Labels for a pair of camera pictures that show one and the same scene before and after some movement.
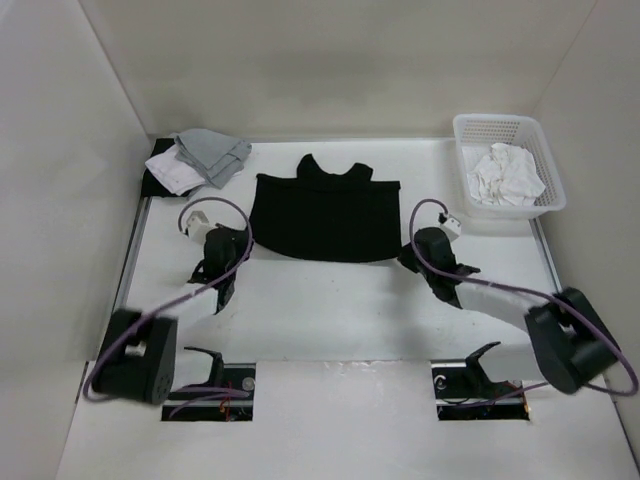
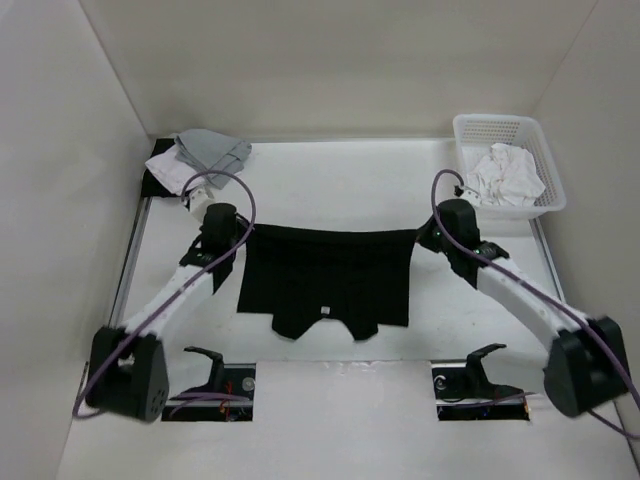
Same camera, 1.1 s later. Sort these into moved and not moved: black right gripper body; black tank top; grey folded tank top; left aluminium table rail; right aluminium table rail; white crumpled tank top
Moved: black right gripper body; black tank top
Not moved: white crumpled tank top; left aluminium table rail; right aluminium table rail; grey folded tank top
